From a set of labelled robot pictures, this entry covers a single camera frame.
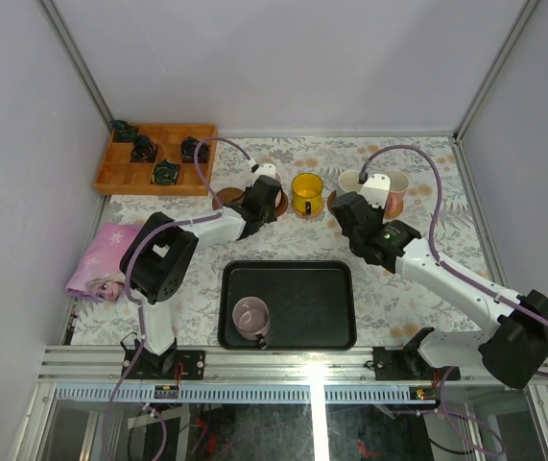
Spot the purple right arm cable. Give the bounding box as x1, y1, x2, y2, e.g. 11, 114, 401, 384
358, 144, 548, 455

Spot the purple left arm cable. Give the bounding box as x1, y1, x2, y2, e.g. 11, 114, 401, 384
100, 137, 260, 461

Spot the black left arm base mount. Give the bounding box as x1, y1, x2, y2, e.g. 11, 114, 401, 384
121, 339, 205, 383

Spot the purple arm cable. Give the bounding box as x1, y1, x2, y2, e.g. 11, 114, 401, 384
358, 144, 548, 455
100, 137, 260, 461

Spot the pink mug cream inside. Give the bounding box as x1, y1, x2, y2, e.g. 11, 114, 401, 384
385, 170, 409, 212

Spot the yellow glass cup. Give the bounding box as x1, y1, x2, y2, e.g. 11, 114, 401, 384
291, 173, 323, 214

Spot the blue mug cream inside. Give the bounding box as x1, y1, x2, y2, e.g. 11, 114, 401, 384
336, 170, 363, 198

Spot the mauve mug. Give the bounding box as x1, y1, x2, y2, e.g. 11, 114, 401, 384
231, 297, 271, 350

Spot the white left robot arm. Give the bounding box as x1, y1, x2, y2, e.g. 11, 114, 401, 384
120, 176, 282, 379

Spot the dark rolled fabric bundle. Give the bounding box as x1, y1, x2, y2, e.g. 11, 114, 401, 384
131, 134, 158, 163
110, 119, 138, 143
180, 136, 210, 163

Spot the aluminium front frame rail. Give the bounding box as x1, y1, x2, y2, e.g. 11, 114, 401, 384
37, 343, 548, 385

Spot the purple patterned cloth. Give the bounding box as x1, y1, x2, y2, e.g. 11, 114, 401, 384
65, 223, 141, 303

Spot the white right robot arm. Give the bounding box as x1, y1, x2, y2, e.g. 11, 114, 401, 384
331, 192, 548, 389

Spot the black serving tray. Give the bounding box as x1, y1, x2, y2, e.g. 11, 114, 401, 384
218, 260, 357, 351

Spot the orange wooden divided tray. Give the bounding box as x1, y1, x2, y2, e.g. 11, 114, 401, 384
94, 124, 218, 196

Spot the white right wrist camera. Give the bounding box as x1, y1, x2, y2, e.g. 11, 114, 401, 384
359, 173, 391, 208

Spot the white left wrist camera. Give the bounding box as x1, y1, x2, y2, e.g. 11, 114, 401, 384
251, 163, 278, 180

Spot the light pink mug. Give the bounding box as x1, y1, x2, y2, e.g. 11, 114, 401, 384
274, 173, 284, 208

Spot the brown wooden coaster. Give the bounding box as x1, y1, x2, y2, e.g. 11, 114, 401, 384
212, 187, 245, 210
274, 192, 289, 219
327, 191, 337, 215

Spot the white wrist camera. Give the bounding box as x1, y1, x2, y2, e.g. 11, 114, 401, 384
251, 163, 278, 180
359, 173, 391, 208

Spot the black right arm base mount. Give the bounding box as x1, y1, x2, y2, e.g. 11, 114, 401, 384
364, 333, 449, 381

